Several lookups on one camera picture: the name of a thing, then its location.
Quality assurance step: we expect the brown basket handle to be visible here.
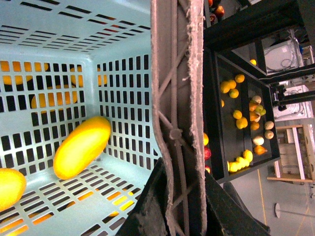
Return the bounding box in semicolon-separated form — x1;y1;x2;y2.
151;0;207;236

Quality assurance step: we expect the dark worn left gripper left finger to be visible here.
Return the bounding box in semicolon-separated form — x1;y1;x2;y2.
118;158;171;236

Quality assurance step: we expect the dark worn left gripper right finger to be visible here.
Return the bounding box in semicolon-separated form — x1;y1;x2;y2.
205;172;270;236

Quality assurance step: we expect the yellow mango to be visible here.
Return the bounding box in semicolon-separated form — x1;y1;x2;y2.
53;116;111;180

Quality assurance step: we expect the yellow lemon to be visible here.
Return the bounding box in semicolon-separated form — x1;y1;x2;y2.
0;168;27;211

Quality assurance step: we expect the light blue plastic basket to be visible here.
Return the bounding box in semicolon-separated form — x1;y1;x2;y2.
0;0;161;236

